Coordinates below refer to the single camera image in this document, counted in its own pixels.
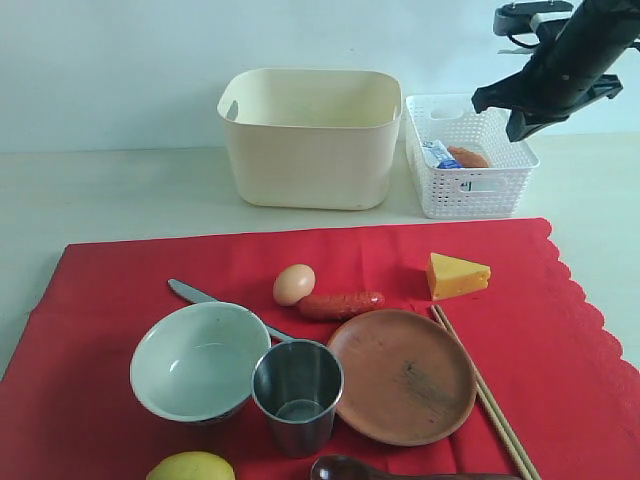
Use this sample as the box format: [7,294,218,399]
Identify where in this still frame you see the wooden chopstick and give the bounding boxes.
[429,305,534,480]
[434,304,542,480]

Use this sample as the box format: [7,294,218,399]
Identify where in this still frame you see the fried chicken piece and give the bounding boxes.
[447,146,489,168]

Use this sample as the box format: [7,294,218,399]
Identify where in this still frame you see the white perforated plastic basket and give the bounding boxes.
[405,93,539,219]

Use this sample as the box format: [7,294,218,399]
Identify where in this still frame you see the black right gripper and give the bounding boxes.
[471,1,639,143]

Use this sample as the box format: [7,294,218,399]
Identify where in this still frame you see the wooden chopstick left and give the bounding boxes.
[429,305,534,480]

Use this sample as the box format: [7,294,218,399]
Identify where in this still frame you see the yellow cheese wedge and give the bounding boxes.
[426,253,491,301]

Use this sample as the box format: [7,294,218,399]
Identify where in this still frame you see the stainless steel cup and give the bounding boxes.
[251,339,345,458]

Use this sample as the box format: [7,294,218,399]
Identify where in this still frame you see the pale green ceramic bowl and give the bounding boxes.
[129,302,272,424]

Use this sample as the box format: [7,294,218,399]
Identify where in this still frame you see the cream plastic tub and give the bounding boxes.
[217,68,403,210]

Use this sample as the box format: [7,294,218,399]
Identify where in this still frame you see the brown egg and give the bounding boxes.
[272,264,316,306]

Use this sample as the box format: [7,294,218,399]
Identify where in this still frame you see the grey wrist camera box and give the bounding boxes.
[492,1,574,37]

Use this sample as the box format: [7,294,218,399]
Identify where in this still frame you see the red sausage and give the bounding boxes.
[297,291,386,321]

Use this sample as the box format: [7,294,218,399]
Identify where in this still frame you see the dark wooden spoon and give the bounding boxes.
[310,455,518,480]

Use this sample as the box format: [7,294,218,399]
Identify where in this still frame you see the blue white milk carton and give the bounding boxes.
[416,140,463,190]

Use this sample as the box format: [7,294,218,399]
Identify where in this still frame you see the metal table knife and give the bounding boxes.
[167,278,293,342]

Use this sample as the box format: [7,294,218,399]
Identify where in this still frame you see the red table cloth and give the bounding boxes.
[1,219,639,479]

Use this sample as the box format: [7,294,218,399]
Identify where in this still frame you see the brown wooden plate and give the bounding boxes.
[328,309,477,447]

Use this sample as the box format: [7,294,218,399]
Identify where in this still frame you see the yellow lemon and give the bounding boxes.
[146,451,235,480]

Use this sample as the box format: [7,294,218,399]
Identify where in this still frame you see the wooden chopstick right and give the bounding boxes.
[434,304,542,480]

